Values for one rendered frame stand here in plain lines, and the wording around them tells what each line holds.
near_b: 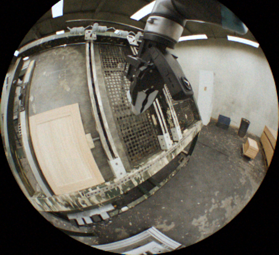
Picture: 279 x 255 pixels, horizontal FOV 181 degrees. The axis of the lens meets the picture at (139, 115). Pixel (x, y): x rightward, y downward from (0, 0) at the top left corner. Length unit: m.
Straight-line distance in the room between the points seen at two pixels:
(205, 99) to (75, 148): 3.74
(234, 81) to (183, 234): 5.18
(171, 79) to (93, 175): 0.57
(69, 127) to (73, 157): 0.16
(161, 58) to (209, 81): 3.57
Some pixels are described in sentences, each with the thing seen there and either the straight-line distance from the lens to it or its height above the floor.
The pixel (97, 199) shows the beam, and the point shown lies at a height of 0.84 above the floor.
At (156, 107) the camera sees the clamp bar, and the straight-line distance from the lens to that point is 0.75.
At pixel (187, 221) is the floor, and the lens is 1.53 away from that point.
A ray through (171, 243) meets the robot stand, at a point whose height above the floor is 0.23.
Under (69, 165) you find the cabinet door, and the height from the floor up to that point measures 1.03.
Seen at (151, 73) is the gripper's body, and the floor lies 1.42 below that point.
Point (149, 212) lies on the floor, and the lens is 1.43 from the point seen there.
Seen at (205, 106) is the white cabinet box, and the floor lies 0.71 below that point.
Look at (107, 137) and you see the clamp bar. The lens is 0.53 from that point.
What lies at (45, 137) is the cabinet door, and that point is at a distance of 0.60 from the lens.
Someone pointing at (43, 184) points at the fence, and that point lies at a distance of 0.68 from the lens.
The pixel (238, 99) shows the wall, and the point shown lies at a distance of 5.07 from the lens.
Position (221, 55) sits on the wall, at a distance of 5.35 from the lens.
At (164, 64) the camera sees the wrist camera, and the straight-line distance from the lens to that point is 0.16.
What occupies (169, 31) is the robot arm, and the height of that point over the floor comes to 1.50.
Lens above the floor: 1.40
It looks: 21 degrees down
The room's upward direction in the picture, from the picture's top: straight up
